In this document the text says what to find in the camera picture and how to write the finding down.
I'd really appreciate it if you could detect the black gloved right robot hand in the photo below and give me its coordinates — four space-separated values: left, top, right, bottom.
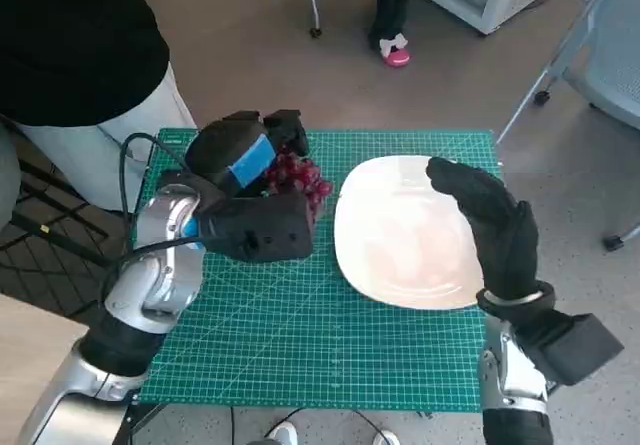
424 156 541 299

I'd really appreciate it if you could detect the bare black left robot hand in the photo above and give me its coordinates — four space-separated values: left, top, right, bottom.
184 108 312 200

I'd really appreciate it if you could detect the red toy grape bunch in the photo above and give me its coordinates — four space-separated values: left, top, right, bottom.
262 152 334 226

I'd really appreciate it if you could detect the white plate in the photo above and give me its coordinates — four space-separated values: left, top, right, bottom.
333 154 494 311

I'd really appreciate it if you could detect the person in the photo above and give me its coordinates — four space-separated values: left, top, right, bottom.
368 0 421 69
0 0 199 214

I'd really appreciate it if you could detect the green cutting mat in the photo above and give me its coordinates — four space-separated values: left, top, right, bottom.
137 127 504 411

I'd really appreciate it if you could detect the blue-grey chair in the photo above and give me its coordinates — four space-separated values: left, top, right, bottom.
494 0 640 252

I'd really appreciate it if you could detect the pink slipper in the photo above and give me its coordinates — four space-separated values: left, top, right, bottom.
378 34 414 69

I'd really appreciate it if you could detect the light wooden table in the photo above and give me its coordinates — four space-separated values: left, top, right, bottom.
0 292 91 445

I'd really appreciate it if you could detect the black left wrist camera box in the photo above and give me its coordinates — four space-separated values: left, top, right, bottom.
197 192 315 265

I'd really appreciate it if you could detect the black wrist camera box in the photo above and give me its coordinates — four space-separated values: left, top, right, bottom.
197 192 315 265
509 304 626 387

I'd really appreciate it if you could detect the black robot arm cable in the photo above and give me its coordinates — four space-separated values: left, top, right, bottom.
119 132 206 261

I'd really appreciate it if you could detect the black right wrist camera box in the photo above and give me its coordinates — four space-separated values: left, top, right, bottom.
509 304 626 387

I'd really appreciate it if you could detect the black metal floor frame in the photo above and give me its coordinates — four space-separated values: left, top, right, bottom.
0 154 136 326

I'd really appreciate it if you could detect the black floor cable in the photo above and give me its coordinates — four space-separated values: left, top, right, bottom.
227 405 381 445

